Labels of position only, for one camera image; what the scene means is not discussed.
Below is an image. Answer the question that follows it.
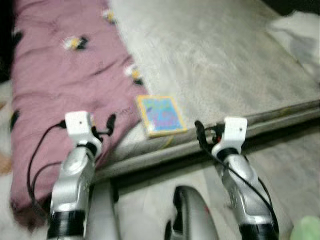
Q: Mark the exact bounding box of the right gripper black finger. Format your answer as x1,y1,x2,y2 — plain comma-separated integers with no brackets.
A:
193,120,206,149

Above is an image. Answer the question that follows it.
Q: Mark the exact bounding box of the grey robot leg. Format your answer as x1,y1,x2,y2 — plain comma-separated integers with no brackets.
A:
164,185,220,240
84,180,121,240

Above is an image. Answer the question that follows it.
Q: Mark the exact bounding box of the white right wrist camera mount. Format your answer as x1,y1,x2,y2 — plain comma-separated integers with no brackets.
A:
220,116,249,151

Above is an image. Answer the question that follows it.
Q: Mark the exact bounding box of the yellow and blue children's book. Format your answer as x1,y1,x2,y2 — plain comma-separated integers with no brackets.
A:
135,94,189,139

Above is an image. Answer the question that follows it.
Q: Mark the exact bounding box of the white pillow with lettering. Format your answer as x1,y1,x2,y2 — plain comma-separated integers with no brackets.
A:
264,11,320,77

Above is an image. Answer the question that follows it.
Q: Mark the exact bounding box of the grey right robot leg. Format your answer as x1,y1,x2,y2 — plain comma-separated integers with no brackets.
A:
164,185,220,240

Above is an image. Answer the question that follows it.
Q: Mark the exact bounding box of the white quilted mattress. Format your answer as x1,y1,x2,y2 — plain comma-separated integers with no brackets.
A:
97,0,320,179

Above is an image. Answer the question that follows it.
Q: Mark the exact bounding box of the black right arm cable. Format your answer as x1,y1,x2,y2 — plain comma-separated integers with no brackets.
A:
199,127,279,227

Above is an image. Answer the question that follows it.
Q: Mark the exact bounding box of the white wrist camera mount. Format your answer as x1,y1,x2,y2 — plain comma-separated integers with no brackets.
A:
220,116,249,151
64,111,96,146

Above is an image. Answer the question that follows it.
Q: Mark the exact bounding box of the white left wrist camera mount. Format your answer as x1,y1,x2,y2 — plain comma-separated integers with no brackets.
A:
64,111,96,146

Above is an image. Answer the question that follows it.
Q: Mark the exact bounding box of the grey left robot leg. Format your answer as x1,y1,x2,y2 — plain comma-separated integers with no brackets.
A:
84,180,121,240

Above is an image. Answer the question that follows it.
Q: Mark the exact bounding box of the pink cartoon print blanket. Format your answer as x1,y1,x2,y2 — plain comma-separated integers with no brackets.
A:
10,0,152,229

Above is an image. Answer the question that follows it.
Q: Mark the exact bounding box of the pale green cloth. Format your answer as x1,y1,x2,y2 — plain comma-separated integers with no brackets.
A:
289,215,320,240

